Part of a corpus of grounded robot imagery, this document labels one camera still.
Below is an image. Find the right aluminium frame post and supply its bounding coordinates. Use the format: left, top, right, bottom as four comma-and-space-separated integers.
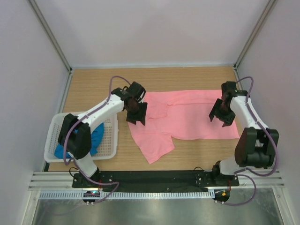
233, 0, 278, 70

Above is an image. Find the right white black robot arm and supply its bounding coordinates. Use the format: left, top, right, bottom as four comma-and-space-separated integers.
209, 82, 279, 186

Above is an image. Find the pink t shirt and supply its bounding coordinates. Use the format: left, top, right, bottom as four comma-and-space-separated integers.
128, 90, 240, 164

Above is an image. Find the left aluminium frame post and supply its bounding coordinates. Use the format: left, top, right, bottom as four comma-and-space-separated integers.
27, 0, 72, 74

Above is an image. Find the aluminium frame post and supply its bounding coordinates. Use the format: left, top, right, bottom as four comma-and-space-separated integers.
27, 0, 72, 74
233, 0, 278, 70

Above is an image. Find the aluminium front rail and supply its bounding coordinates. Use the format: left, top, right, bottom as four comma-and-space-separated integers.
28, 171, 285, 190

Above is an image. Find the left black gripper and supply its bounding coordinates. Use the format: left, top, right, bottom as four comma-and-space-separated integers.
126, 100, 147, 125

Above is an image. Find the white perforated plastic basket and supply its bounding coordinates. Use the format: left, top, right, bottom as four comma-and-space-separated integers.
44, 113, 118, 163

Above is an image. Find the white slotted cable duct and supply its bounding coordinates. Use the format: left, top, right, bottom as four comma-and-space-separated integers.
39, 190, 215, 201

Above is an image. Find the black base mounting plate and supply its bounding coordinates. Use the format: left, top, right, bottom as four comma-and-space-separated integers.
72, 170, 240, 193

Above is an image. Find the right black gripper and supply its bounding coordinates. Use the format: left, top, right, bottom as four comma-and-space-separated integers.
209, 98, 236, 128

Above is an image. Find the blue t shirt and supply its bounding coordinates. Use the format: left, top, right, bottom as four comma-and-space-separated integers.
54, 123, 105, 159

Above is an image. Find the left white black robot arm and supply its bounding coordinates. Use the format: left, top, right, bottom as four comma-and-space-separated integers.
58, 82, 147, 188

